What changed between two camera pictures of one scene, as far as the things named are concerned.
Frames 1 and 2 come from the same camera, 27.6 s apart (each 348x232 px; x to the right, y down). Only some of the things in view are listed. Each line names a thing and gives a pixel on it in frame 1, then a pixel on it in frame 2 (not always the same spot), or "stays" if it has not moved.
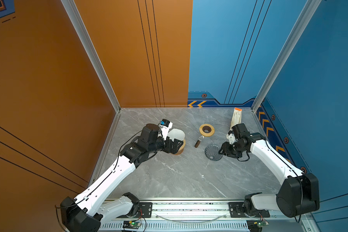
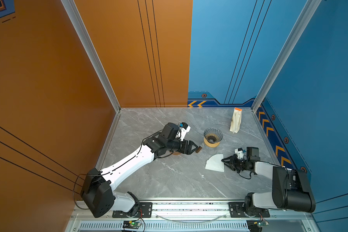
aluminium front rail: (201, 216) stays
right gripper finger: (225, 148) → (232, 158)
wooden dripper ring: (209, 134) → (211, 145)
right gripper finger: (227, 153) → (231, 165)
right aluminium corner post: (310, 8) stays
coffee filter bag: (236, 117) stays
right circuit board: (255, 225) stays
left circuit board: (132, 224) stays
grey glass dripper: (211, 152) → (213, 135)
